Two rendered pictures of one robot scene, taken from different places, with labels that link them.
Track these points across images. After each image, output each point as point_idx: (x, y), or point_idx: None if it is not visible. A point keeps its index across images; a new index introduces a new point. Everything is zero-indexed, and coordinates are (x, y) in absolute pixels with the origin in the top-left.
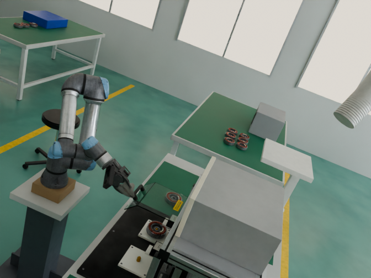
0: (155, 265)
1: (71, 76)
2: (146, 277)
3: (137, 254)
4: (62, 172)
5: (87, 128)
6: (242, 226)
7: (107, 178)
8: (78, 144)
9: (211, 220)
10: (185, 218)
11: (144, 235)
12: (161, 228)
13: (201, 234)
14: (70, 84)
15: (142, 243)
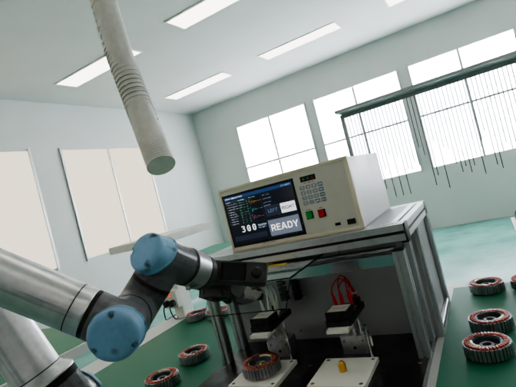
0: (408, 261)
1: None
2: (415, 297)
3: (327, 375)
4: None
5: (21, 317)
6: (367, 160)
7: (250, 268)
8: (122, 295)
9: (360, 173)
10: (356, 191)
11: (276, 378)
12: (257, 361)
13: (366, 201)
14: None
15: (294, 382)
